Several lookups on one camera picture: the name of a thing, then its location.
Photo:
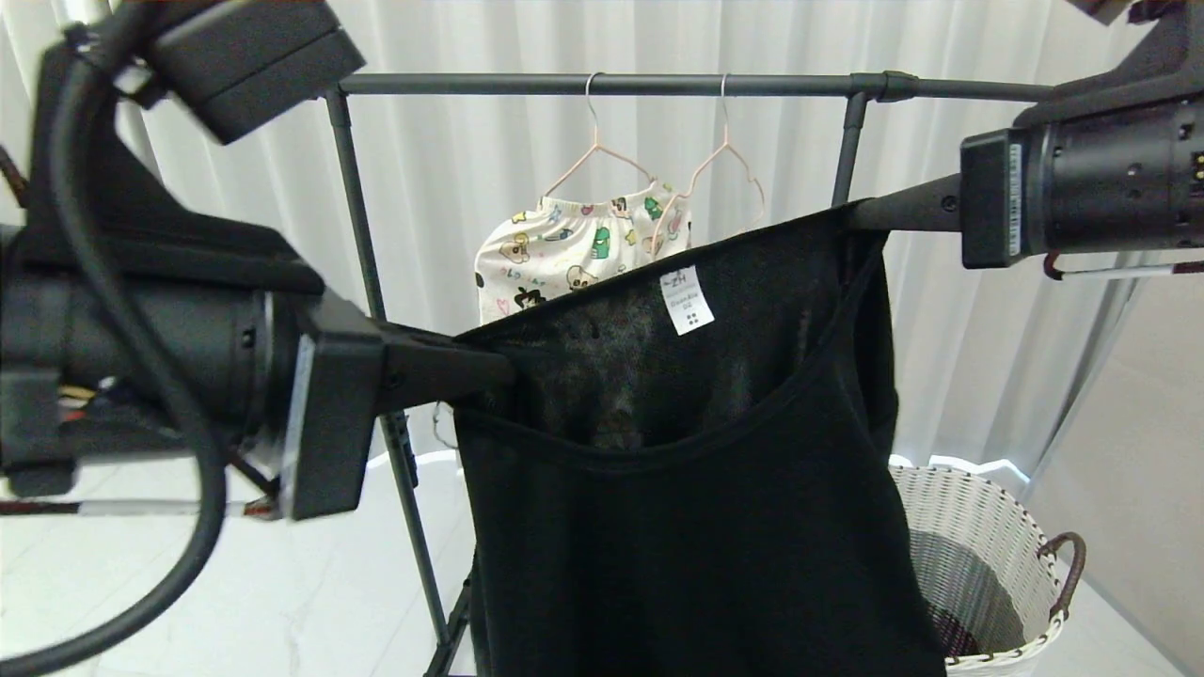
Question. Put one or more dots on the black garment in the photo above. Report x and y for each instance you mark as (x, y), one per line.
(705, 564)

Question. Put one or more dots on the cream printed garment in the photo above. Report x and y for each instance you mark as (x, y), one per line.
(564, 254)

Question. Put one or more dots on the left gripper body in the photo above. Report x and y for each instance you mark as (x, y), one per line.
(329, 423)

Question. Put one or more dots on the pink clothes hanger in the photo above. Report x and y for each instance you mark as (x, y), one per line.
(724, 141)
(595, 141)

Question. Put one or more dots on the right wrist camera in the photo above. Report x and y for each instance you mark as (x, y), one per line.
(1129, 85)

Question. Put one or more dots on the black clothes rack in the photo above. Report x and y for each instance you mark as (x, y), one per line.
(658, 85)

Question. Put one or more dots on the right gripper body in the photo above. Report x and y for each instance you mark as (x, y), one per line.
(1110, 179)

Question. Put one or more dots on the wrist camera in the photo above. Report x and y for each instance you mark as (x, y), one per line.
(1129, 85)
(254, 66)

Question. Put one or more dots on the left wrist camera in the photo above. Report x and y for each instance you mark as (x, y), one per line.
(254, 66)

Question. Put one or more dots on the white laundry basket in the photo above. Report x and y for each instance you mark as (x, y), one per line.
(978, 527)

